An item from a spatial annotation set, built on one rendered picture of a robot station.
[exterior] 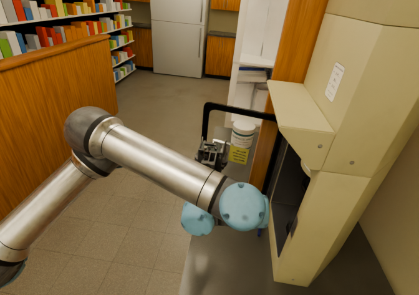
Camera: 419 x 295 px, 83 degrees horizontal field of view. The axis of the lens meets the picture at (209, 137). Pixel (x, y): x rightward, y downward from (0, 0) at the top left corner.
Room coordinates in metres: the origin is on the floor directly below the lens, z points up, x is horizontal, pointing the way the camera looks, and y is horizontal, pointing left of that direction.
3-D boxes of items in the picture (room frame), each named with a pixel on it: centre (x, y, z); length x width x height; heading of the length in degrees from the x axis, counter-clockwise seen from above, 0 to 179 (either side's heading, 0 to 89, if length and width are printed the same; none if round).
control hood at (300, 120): (0.59, -0.21, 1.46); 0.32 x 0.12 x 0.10; 176
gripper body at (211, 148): (0.54, -0.01, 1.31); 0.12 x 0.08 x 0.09; 175
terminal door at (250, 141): (0.77, -0.12, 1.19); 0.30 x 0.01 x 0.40; 76
